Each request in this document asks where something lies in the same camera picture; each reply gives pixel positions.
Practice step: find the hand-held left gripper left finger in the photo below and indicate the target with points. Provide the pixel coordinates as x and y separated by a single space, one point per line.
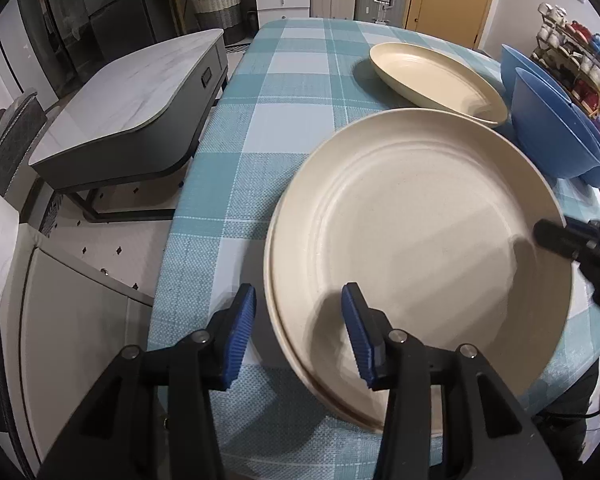
240 335

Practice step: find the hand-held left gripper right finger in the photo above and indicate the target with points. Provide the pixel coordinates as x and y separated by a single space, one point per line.
360 345

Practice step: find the round beige plate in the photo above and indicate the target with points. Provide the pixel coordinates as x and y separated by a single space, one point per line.
272 305
420 220

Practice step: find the blue bowl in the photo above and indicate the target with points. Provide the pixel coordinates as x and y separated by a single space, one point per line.
550 130
510 60

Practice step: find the oval beige plate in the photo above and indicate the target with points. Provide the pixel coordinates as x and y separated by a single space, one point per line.
430 77

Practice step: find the rows of sneakers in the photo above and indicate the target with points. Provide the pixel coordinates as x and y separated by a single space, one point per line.
575 35

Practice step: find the teal plaid tablecloth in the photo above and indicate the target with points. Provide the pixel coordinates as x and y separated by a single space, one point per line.
280 110

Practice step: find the grey marble coffee table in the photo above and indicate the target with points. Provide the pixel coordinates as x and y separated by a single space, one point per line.
130 90

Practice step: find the grey quilted chair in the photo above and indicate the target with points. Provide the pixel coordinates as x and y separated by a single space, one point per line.
10 140

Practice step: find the woven laundry basket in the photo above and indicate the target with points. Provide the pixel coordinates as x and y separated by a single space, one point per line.
217 12

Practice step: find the grey refrigerator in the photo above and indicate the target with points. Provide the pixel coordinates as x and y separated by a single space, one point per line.
115 5

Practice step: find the dark glass cabinet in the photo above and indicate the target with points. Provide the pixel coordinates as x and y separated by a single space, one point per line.
45 35

